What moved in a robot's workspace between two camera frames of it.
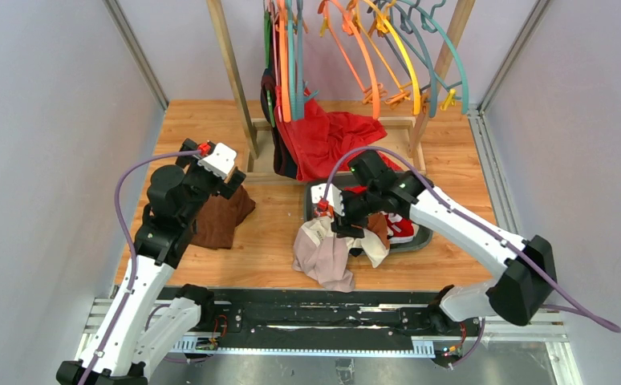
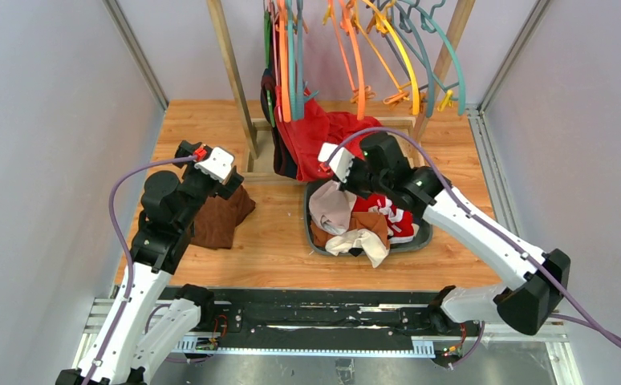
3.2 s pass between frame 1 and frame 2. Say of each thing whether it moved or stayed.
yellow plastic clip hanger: stayed
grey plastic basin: stayed
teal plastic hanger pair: stayed
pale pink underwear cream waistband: moved
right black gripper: moved
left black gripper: stayed
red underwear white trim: stayed
